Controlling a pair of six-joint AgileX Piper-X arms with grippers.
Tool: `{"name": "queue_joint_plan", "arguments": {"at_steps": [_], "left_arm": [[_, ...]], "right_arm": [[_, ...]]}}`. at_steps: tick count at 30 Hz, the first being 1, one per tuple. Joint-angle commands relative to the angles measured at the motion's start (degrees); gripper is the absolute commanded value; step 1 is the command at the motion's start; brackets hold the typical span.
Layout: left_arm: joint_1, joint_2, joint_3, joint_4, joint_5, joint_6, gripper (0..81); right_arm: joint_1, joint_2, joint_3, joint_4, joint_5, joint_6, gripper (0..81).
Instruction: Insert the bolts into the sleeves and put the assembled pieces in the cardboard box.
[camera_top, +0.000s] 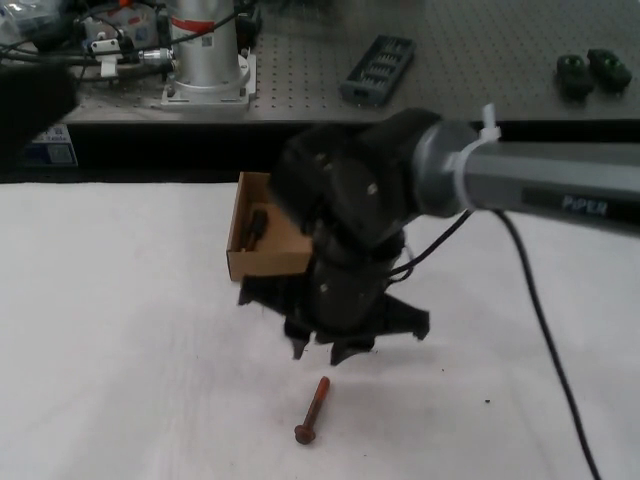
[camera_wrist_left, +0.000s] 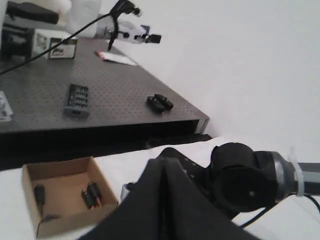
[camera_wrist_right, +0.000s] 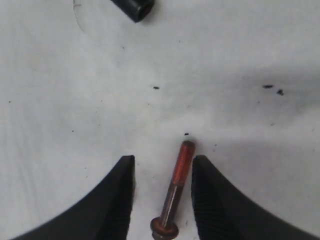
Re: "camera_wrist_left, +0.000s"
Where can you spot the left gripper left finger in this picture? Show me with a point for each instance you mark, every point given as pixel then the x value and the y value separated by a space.
pixel 145 205

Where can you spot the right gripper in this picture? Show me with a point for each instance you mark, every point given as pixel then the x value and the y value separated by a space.
pixel 192 165

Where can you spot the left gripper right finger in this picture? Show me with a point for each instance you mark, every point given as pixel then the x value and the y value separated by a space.
pixel 190 215

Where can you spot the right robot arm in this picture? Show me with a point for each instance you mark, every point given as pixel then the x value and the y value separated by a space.
pixel 240 175

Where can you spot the open cardboard box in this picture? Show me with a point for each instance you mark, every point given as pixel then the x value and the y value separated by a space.
pixel 70 197

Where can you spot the white printed box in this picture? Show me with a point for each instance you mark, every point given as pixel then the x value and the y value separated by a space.
pixel 41 41

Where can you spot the black bolt and sleeve assembly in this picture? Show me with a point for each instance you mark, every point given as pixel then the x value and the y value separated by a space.
pixel 92 195
pixel 39 193

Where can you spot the black gripper finger pair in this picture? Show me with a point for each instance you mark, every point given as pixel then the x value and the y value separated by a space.
pixel 160 102

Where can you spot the perforated metal bench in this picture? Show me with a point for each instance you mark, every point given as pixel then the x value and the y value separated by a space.
pixel 112 82

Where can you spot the white paper packet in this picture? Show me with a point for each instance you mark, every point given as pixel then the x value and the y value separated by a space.
pixel 117 58

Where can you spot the silver-white machine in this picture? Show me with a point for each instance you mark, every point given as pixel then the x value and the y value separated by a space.
pixel 125 30

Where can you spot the clear plastic bag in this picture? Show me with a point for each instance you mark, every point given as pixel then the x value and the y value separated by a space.
pixel 4 107

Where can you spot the small printed carton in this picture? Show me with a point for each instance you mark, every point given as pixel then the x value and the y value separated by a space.
pixel 62 50

